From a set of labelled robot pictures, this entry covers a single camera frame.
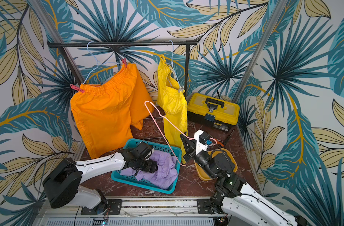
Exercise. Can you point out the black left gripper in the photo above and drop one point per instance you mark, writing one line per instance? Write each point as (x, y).
(149, 168)

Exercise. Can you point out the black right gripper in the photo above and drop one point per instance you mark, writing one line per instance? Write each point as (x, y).
(191, 149)

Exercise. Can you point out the purple shorts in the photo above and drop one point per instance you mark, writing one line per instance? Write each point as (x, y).
(166, 172)

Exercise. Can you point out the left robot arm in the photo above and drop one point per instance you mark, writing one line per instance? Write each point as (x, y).
(63, 185)

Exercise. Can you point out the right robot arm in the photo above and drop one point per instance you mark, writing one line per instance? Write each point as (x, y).
(233, 195)

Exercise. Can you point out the yellow shorts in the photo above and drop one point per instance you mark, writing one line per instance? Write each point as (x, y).
(174, 105)

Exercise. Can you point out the orange shorts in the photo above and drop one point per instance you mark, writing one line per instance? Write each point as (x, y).
(105, 113)

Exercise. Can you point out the yellow plastic tray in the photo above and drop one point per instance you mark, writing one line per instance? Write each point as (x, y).
(203, 172)

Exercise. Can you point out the teal plastic basket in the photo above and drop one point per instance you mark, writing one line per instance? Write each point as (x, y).
(131, 180)

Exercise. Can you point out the yellow black plastic toolbox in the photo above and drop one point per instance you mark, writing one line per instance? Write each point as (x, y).
(212, 112)

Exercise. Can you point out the red clothespin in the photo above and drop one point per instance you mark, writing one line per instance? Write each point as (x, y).
(124, 61)

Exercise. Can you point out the pink clothespin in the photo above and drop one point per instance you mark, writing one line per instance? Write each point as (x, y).
(76, 88)

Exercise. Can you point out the black clothes rack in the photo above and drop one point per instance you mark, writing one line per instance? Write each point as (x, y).
(187, 44)

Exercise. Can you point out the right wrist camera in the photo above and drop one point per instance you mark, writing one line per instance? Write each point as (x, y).
(203, 141)

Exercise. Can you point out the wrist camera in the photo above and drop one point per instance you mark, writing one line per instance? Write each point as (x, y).
(143, 151)
(203, 141)

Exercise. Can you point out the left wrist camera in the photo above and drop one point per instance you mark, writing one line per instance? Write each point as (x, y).
(143, 151)

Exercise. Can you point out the orange handled screwdriver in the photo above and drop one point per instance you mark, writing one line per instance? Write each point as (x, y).
(216, 142)

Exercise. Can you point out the black handled screwdriver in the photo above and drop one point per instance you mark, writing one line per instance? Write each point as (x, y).
(228, 138)

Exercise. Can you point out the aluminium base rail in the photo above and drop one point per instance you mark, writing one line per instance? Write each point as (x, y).
(135, 211)

